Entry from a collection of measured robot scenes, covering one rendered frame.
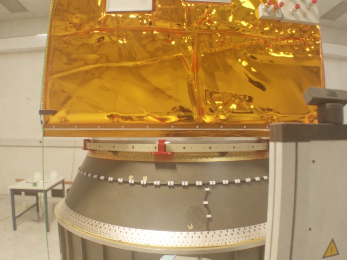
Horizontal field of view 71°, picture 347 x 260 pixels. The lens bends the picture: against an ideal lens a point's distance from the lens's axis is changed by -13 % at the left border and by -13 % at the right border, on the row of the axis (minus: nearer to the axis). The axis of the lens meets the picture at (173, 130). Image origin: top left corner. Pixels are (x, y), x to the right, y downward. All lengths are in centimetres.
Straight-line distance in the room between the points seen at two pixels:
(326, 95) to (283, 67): 119
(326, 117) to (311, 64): 132
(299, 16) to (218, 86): 80
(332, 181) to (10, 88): 825
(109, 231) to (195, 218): 50
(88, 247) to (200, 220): 73
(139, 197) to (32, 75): 691
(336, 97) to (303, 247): 38
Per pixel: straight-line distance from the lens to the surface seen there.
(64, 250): 224
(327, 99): 73
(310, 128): 67
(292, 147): 63
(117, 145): 177
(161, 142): 162
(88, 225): 178
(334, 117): 71
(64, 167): 766
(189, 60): 174
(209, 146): 164
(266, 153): 199
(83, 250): 185
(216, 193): 161
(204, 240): 152
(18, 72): 846
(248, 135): 180
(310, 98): 71
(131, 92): 169
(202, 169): 164
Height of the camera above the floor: 175
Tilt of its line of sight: 2 degrees up
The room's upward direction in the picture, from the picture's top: straight up
